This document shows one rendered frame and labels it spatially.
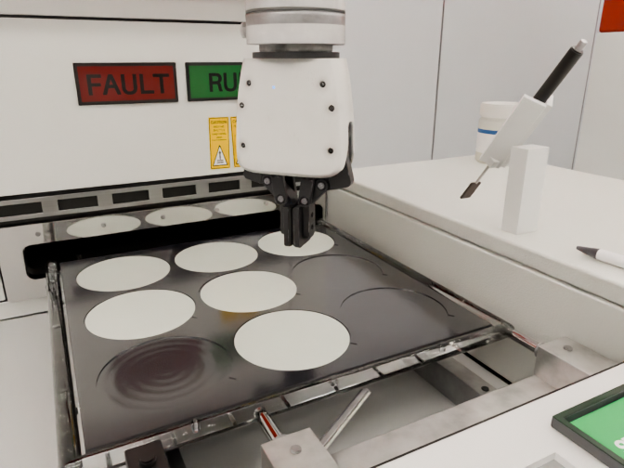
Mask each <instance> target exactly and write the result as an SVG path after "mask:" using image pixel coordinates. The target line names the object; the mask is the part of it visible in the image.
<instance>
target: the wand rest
mask: <svg viewBox="0 0 624 468"><path fill-rule="evenodd" d="M552 107H553V95H551V96H550V98H549V99H548V100H547V101H546V103H543V102H541V101H539V100H536V99H534V98H533V97H530V96H528V95H526V94H524V95H523V96H522V98H521V99H520V101H519V102H518V104H517V105H516V106H515V108H514V109H513V111H512V112H511V114H510V115H509V117H508V118H507V119H506V121H505V122H504V124H503V125H502V126H501V128H500V130H499V131H498V133H497V134H496V135H495V136H494V137H493V139H492V140H491V141H490V143H489V144H488V146H487V147H486V149H485V150H484V152H483V153H482V154H481V156H480V159H479V160H480V161H482V162H484V163H486V164H487V165H488V167H489V168H498V169H499V168H500V167H503V168H505V167H506V166H509V172H508V179H507V187H506V194H505V201H504V208H503V216H502V223H501V229H502V230H504V231H507V232H510V233H513V234H514V235H519V234H524V233H528V232H532V231H537V227H538V221H539V215H540V204H541V197H542V191H543V185H544V178H545V173H546V166H547V161H548V154H549V147H544V146H539V145H534V144H531V145H523V144H524V143H525V142H526V141H527V139H528V138H529V136H530V135H531V134H532V133H533V131H534V130H535V129H536V127H537V126H538V125H539V124H540V122H541V121H542V119H543V118H544V117H545V116H546V114H547V113H548V112H549V110H550V109H551V108H552Z"/></svg>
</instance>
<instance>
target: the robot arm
mask: <svg viewBox="0 0 624 468"><path fill-rule="evenodd" d="M245 18H246V22H242V23H241V25H240V34H241V37H242V38H246V42H247V45H257V46H259V51H260V52H253V58H244V59H243V62H242V67H241V72H240V85H239V94H238V106H237V158H238V163H239V165H240V167H242V168H243V169H244V171H243V175H244V177H245V178H247V179H250V180H252V181H254V182H257V183H260V184H264V185H265V187H266V188H267V189H268V190H269V191H270V192H271V193H272V195H273V196H274V199H275V202H276V204H278V205H280V232H281V234H284V245H285V246H289V247H290V246H292V245H293V246H294V247H296V248H301V247H302V246H303V245H304V244H306V243H307V242H308V241H309V240H310V239H311V237H312V236H313V235H314V233H315V201H317V200H318V199H319V198H320V197H321V196H322V195H323V194H324V193H325V192H326V191H327V190H333V189H344V188H348V187H349V186H351V185H352V184H353V183H354V175H353V171H352V166H351V164H352V162H353V160H354V151H355V128H354V110H353V99H352V91H351V83H350V76H349V70H348V65H347V61H346V58H340V52H332V46H341V45H345V0H245ZM295 176H300V177H301V182H300V189H299V196H298V195H297V189H296V184H295Z"/></svg>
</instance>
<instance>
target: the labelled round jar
mask: <svg viewBox="0 0 624 468"><path fill-rule="evenodd" d="M517 104H518V102H506V101H489V102H482V103H481V104H480V113H479V114H480V115H481V116H482V117H481V118H480V119H479V122H478V129H477V139H476V147H475V157H474V158H475V159H476V160H477V161H478V162H479V163H485V162H482V161H480V160H479V159H480V156H481V154H482V153H483V152H484V150H485V149H486V147H487V146H488V144H489V143H490V141H491V140H492V139H493V137H494V136H495V135H496V134H497V133H498V131H499V130H500V128H501V126H502V125H503V124H504V122H505V121H506V119H507V118H508V117H509V115H510V114H511V112H512V111H513V110H514V108H515V106H516V105H517Z"/></svg>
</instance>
